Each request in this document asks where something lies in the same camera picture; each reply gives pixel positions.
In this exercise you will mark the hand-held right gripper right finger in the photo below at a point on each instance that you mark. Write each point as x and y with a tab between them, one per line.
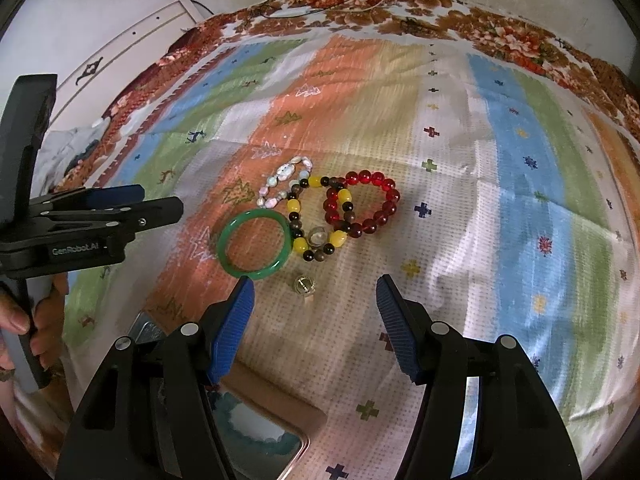
397	330

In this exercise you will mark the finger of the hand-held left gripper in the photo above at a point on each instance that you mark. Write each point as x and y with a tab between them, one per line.
155	212
117	196

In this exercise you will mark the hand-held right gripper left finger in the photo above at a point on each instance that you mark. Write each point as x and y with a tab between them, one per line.
234	327

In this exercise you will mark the green jade bangle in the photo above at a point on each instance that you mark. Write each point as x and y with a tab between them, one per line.
223	247

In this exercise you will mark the wooden jewelry box with mirror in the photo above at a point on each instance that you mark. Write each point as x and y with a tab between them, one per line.
280	400

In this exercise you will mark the person's left hand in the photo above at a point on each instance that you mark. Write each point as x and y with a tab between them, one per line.
15	320

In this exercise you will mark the grey cloth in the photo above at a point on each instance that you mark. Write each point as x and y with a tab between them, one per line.
70	145

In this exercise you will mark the striped patterned blanket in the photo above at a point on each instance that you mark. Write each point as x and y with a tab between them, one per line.
450	260

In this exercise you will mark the white cabinet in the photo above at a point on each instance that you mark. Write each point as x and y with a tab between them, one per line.
135	45

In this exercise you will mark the brown floral bedsheet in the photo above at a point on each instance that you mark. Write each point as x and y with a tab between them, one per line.
500	30

